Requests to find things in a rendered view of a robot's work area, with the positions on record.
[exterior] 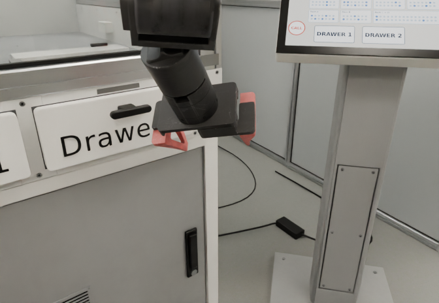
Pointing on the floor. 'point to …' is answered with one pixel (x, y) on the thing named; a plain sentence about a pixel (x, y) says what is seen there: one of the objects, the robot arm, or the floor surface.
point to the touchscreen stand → (348, 195)
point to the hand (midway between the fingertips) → (215, 142)
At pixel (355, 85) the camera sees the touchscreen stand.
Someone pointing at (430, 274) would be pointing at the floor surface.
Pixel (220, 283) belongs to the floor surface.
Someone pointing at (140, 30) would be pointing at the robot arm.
